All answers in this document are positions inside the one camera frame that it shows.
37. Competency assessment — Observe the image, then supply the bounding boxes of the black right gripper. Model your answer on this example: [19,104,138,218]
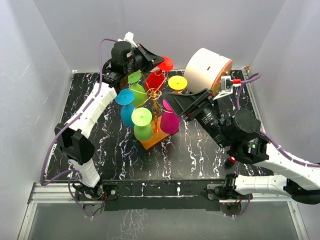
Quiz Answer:
[162,88,232,149]

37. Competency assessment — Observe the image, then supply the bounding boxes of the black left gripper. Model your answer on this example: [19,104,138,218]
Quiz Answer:
[124,43,165,76]

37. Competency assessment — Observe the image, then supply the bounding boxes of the orange plastic wine glass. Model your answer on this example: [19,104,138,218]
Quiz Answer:
[168,75,188,93]

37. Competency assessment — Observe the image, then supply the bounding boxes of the magenta plastic wine glass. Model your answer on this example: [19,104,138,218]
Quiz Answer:
[160,99,180,135]

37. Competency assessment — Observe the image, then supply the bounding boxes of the red plastic wine glass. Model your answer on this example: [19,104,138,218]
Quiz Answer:
[144,56,174,92]

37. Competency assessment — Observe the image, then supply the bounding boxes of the green plastic wine glass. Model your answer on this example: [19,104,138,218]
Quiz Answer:
[131,107,153,142]
[128,71,147,107]

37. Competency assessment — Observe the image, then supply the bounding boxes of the blue plastic wine glass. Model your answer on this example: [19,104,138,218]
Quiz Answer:
[115,89,135,127]

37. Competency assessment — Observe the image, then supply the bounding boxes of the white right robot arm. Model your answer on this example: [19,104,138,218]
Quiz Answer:
[163,88,320,205]

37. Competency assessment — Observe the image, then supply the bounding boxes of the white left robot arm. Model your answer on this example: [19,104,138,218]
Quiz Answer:
[55,40,165,200]

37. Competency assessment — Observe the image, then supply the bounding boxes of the white cylindrical container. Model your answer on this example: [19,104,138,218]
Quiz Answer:
[183,48,233,95]

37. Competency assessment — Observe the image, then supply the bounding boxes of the red push button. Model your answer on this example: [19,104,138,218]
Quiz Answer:
[224,156,237,169]

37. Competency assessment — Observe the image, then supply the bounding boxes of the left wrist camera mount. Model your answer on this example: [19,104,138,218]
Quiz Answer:
[117,31,138,48]

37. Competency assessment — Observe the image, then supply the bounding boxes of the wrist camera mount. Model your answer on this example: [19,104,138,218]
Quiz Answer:
[117,31,138,48]
[211,75,242,100]

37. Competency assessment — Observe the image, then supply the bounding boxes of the gold wire wine glass rack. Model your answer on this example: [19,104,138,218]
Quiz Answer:
[134,72,172,151]

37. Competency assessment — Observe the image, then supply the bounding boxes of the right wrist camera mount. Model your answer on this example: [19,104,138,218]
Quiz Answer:
[211,75,242,100]

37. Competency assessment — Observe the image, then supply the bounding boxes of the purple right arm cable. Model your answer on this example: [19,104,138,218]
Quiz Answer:
[236,72,320,218]

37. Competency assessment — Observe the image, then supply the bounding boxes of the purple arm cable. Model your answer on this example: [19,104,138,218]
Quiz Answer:
[236,72,320,218]
[39,38,121,218]

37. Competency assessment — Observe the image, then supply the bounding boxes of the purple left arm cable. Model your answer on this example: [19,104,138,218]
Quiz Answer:
[39,38,121,218]

